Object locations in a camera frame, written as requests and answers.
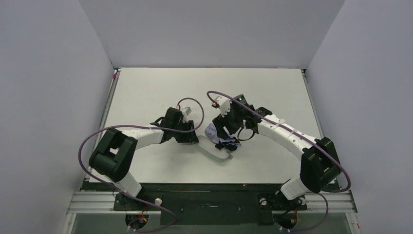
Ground mint green umbrella case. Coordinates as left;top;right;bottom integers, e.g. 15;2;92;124
192;136;233;163

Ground lavender folding umbrella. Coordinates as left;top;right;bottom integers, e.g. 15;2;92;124
204;123;241;152

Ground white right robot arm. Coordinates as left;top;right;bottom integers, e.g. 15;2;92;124
212;103;341;200

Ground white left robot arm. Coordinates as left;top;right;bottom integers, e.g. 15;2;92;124
89;107;199;197

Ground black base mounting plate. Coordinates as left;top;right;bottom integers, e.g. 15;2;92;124
80;181;319;227

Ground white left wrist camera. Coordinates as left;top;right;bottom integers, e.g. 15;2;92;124
179;107;191;122

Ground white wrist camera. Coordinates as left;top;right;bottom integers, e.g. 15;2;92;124
179;107;191;122
212;96;232;117

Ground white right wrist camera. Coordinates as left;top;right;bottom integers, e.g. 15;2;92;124
212;96;232;117

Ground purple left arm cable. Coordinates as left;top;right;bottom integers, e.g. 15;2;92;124
78;97;205;234

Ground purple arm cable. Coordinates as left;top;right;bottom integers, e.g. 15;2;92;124
206;91;352;233
78;97;205;234

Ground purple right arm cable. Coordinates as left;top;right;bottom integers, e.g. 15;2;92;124
206;91;352;233

